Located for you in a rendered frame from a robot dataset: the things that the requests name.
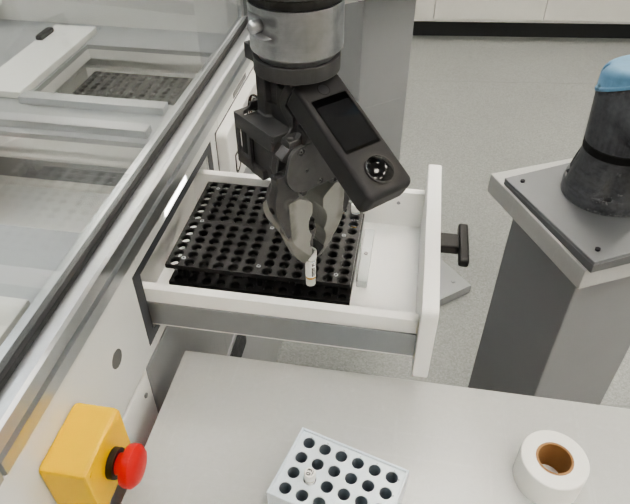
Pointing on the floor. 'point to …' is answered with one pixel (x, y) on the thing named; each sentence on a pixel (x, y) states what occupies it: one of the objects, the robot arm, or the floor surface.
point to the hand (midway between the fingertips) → (314, 251)
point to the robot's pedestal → (555, 313)
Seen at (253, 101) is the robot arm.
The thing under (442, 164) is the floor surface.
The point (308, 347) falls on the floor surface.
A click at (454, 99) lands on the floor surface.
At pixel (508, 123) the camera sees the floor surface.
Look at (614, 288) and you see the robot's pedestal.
